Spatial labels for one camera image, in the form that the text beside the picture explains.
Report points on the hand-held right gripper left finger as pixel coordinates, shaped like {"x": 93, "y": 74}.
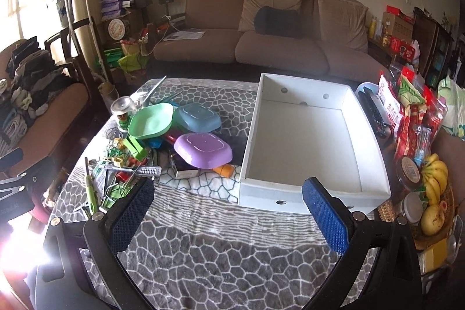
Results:
{"x": 130, "y": 219}

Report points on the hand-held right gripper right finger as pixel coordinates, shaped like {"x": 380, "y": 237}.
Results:
{"x": 327, "y": 219}

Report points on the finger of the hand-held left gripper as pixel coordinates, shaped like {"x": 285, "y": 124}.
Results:
{"x": 11, "y": 158}
{"x": 11, "y": 184}

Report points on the green clip tongs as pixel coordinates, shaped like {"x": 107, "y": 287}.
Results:
{"x": 136, "y": 147}

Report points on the white cardboard box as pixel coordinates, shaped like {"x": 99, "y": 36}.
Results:
{"x": 308, "y": 135}

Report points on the green plastic dish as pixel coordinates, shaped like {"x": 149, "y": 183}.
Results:
{"x": 150, "y": 121}

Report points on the purple plastic dish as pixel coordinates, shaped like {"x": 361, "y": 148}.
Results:
{"x": 203, "y": 150}

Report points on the blue plastic dish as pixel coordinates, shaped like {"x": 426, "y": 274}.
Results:
{"x": 198, "y": 117}

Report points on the small steel grater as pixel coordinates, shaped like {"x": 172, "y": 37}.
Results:
{"x": 149, "y": 171}

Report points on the wicker basket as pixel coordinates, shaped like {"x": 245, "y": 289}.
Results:
{"x": 385, "y": 213}

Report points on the wooden armchair with orange cushion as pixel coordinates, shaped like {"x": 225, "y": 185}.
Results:
{"x": 54, "y": 117}

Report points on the small black carton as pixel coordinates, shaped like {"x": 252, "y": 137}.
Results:
{"x": 185, "y": 172}

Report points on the jar with white lid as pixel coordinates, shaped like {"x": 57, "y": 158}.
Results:
{"x": 410, "y": 208}

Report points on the jar with brown lid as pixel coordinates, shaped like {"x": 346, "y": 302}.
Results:
{"x": 408, "y": 172}

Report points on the yellow pear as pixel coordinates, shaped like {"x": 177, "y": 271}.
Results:
{"x": 432, "y": 221}

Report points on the clear jar with green label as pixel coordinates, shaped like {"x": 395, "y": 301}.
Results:
{"x": 123, "y": 108}

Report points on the bunch of bananas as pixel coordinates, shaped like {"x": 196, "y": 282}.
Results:
{"x": 436, "y": 175}

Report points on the black remote control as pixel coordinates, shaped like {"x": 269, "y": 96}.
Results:
{"x": 374, "y": 110}

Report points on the silver garlic press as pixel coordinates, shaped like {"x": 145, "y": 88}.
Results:
{"x": 153, "y": 90}

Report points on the white and red snack packet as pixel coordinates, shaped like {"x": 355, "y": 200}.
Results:
{"x": 388, "y": 99}

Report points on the light blue basket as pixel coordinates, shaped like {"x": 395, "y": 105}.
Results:
{"x": 363, "y": 88}

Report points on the green and white snack packet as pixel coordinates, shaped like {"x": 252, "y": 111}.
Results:
{"x": 412, "y": 92}

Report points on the green bag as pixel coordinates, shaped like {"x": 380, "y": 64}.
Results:
{"x": 132, "y": 61}

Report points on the white floor stand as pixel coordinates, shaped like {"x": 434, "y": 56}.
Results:
{"x": 89, "y": 19}

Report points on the potted plant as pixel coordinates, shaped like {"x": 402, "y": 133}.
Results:
{"x": 60, "y": 5}

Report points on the round printed tin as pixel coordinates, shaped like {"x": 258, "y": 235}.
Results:
{"x": 117, "y": 29}

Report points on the brown sofa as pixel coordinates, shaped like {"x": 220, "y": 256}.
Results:
{"x": 283, "y": 48}

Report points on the stack of purple boxes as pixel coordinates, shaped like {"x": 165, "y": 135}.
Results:
{"x": 114, "y": 5}

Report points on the papers on sofa seat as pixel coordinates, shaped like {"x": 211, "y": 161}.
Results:
{"x": 183, "y": 35}

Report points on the yellow bottle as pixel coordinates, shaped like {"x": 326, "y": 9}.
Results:
{"x": 373, "y": 27}

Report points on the beige sofa cushion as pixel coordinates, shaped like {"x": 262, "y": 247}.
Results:
{"x": 341, "y": 19}
{"x": 254, "y": 1}

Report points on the dark lumbar cushion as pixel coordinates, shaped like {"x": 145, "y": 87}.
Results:
{"x": 278, "y": 22}

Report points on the brown cardboard box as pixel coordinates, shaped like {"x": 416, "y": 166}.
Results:
{"x": 396, "y": 25}

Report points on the dark wooden cabinet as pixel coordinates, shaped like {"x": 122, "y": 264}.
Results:
{"x": 432, "y": 41}

